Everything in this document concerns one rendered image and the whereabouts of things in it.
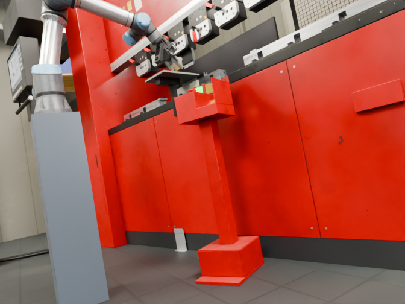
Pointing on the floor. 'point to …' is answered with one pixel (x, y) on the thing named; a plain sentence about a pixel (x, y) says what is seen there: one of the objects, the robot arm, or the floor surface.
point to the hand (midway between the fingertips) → (177, 70)
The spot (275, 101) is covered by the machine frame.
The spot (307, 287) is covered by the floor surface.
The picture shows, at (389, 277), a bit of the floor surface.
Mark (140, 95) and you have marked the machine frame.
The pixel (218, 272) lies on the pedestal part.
